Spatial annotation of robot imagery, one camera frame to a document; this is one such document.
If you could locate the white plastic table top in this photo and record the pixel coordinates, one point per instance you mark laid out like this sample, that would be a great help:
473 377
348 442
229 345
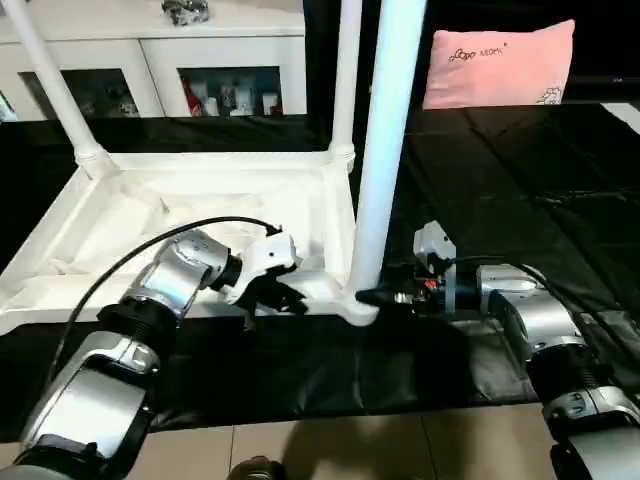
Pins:
150 200

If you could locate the white cabinet with glass doors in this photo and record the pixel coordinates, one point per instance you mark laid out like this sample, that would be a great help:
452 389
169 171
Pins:
130 55

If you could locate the black work mat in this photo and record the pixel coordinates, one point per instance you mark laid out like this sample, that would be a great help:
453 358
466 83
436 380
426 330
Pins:
520 200

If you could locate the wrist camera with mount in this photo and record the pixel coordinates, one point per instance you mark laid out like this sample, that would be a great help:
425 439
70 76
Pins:
265 255
432 245

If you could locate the black furniture with yellow label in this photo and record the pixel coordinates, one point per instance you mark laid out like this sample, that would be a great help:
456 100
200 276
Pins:
400 45

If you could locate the pink pillow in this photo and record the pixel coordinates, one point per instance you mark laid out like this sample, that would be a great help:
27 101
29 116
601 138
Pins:
500 65

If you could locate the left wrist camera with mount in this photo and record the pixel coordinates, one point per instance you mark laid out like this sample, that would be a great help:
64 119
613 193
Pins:
265 255

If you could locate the dark low tv bench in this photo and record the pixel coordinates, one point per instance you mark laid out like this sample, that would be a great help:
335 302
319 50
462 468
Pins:
610 90

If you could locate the dark ornament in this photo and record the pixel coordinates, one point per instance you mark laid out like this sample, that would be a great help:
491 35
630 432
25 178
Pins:
185 11

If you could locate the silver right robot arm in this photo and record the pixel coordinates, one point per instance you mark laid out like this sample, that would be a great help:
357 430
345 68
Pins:
540 320

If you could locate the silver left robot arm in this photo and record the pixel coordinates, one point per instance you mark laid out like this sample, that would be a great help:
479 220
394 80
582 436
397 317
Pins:
150 300

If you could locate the dark robot foot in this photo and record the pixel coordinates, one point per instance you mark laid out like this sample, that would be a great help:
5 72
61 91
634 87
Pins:
255 469

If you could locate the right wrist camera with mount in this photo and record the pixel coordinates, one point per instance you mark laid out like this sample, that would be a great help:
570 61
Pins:
432 245

